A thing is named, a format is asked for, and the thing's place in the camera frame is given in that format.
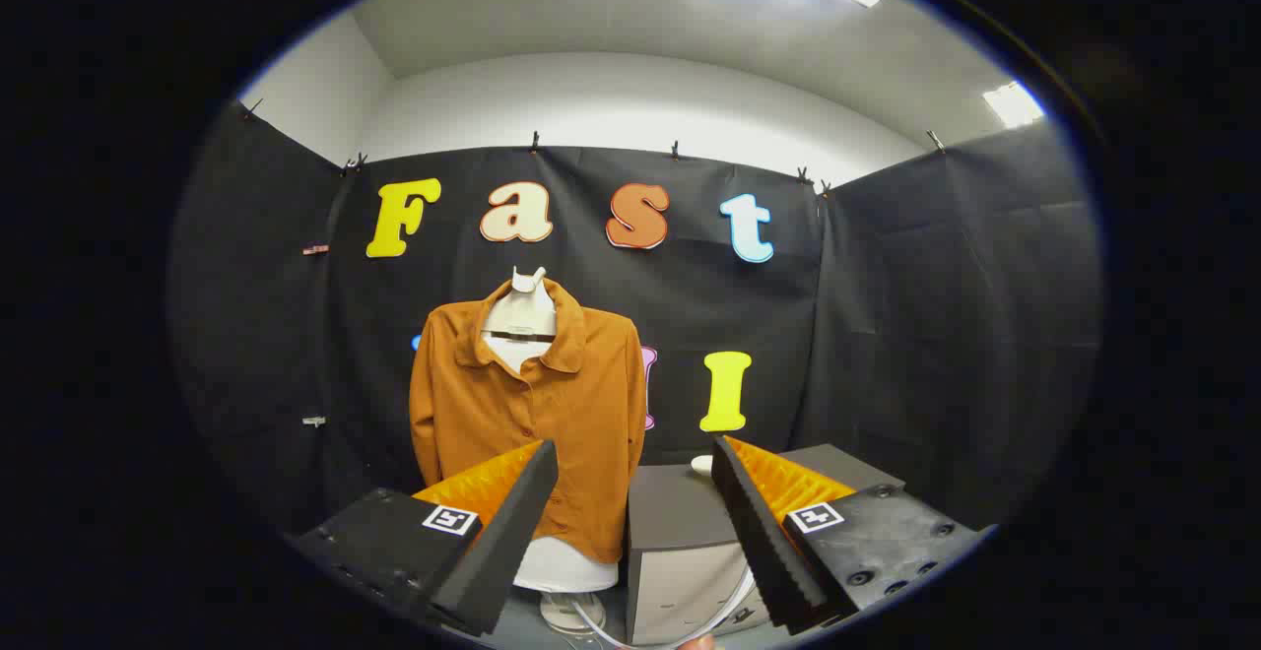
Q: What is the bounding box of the grey cabinet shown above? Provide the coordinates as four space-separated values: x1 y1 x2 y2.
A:
626 443 907 646

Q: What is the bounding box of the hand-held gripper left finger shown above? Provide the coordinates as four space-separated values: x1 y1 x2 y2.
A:
296 438 560 637

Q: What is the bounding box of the white mannequin torso stand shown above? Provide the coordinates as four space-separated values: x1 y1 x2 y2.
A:
481 266 620 633

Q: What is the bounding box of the white cable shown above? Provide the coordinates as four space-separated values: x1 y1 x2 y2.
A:
569 566 760 650

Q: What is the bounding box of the orange button-up shirt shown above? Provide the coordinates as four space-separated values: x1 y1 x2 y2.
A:
409 276 648 564

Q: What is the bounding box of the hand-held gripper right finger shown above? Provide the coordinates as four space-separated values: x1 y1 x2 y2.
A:
711 435 986 636

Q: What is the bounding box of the small ceiling light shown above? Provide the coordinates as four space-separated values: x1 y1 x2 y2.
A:
982 81 1046 130

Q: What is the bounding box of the black backdrop cloth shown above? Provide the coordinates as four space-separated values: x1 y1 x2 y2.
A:
167 98 1102 538

